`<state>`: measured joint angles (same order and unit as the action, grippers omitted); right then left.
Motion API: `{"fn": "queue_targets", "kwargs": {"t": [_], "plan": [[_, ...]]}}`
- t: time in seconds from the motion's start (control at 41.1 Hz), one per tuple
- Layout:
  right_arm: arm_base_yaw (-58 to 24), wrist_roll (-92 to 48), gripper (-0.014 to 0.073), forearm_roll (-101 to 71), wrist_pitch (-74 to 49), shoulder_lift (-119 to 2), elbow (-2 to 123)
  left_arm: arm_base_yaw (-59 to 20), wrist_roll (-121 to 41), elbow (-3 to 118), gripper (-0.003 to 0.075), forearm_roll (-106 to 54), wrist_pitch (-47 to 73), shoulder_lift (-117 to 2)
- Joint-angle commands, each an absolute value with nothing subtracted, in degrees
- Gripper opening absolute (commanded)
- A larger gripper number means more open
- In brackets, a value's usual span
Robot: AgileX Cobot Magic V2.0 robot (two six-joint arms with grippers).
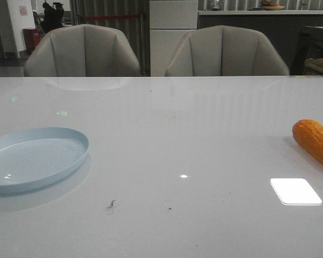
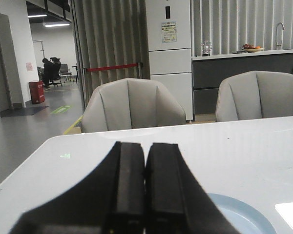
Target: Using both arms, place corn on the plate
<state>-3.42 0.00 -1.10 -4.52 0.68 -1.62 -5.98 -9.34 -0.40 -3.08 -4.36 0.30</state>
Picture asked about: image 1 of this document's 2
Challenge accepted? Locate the white cabinet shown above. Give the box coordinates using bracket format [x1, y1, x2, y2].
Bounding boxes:
[149, 1, 198, 77]

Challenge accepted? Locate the red trash bin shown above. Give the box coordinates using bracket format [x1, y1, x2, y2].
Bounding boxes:
[23, 28, 40, 54]

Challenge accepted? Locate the fruit bowl on counter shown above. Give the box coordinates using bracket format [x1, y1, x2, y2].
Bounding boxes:
[259, 0, 285, 11]

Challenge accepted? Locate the right beige upholstered chair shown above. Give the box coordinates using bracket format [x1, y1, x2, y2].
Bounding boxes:
[165, 25, 289, 77]

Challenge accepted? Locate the orange toy corn cob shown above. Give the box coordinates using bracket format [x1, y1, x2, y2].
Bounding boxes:
[292, 119, 323, 165]

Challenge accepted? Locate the light blue round plate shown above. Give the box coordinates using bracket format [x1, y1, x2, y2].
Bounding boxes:
[0, 127, 89, 194]

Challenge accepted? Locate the dark grey counter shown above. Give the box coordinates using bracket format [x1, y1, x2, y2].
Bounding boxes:
[198, 10, 323, 71]

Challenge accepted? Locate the dark wooden chair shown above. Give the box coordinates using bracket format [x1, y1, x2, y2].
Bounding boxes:
[290, 26, 323, 75]

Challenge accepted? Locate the beige upholstered chair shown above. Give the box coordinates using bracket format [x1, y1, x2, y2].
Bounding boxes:
[165, 25, 289, 77]
[24, 24, 140, 77]

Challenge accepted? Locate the small debris scrap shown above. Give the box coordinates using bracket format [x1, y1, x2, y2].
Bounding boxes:
[106, 199, 116, 209]

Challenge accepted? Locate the person in dark clothes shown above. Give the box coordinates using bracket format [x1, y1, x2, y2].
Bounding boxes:
[40, 2, 64, 33]

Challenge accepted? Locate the tan cushion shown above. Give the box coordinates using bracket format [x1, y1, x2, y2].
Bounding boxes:
[304, 58, 323, 74]

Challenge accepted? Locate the left beige upholstered chair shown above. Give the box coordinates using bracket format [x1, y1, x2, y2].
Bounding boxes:
[24, 24, 140, 77]

